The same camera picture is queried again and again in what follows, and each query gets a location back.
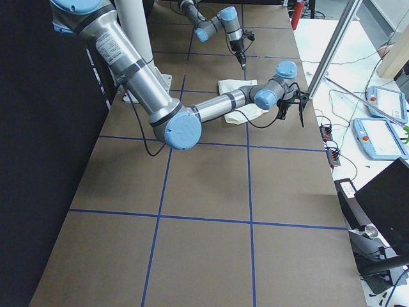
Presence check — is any black monitor stand base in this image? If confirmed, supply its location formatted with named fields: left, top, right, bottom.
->
left=348, top=225, right=408, bottom=294

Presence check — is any near orange connector block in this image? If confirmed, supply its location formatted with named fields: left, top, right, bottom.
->
left=326, top=148, right=341, bottom=169

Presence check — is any teach pendant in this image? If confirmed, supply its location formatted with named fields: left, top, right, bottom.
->
left=366, top=86, right=408, bottom=124
left=352, top=118, right=408, bottom=161

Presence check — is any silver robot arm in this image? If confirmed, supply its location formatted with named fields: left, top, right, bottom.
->
left=50, top=1, right=302, bottom=150
left=178, top=0, right=255, bottom=70

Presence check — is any black box with label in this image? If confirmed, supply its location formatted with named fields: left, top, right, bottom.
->
left=334, top=178, right=374, bottom=230

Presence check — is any cream long-sleeve cat shirt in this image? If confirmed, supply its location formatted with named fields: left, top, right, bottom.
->
left=217, top=78, right=269, bottom=125

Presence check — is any red fire extinguisher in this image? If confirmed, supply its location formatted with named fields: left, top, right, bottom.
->
left=291, top=0, right=305, bottom=30

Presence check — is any far teach pendant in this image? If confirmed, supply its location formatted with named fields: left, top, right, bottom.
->
left=366, top=86, right=408, bottom=124

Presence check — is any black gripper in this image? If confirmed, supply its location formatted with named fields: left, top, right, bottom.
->
left=277, top=91, right=299, bottom=120
left=230, top=39, right=247, bottom=69

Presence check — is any far orange connector block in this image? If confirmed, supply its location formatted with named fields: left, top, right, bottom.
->
left=319, top=125, right=333, bottom=141

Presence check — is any aluminium frame post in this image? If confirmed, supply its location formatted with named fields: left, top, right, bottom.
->
left=307, top=0, right=362, bottom=100

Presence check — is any orange connector block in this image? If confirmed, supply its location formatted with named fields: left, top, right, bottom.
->
left=319, top=125, right=333, bottom=141
left=326, top=148, right=341, bottom=169

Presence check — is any black monitor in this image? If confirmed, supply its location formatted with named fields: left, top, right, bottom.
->
left=355, top=158, right=408, bottom=255

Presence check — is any near teach pendant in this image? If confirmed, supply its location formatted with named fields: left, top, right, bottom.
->
left=352, top=118, right=408, bottom=161

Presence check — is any wooden board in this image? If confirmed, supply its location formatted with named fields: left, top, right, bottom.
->
left=376, top=0, right=409, bottom=79

